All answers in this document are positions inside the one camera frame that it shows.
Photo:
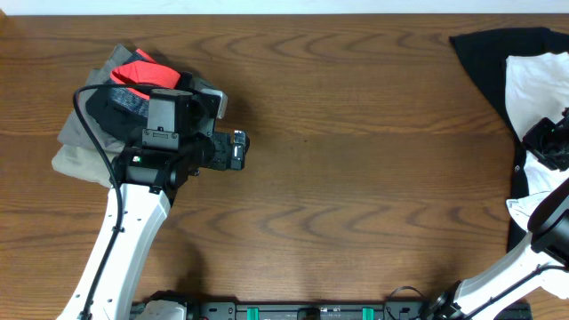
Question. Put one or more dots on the folded grey olive garment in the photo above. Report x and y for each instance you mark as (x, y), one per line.
(78, 158)

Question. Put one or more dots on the black garment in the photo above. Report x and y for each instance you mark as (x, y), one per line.
(483, 56)

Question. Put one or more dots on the white t-shirt with robot print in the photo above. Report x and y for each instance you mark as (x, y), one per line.
(536, 87)

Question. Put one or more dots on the folded black red shorts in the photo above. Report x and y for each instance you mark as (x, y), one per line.
(122, 110)

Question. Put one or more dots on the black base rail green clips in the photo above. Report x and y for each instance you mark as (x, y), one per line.
(171, 305)

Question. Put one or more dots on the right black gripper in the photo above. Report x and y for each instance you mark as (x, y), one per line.
(533, 141)

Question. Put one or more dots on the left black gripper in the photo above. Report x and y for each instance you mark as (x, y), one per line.
(220, 161)

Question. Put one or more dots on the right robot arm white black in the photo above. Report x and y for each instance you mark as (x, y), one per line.
(539, 260)

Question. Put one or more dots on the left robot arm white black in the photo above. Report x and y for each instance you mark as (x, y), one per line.
(178, 140)

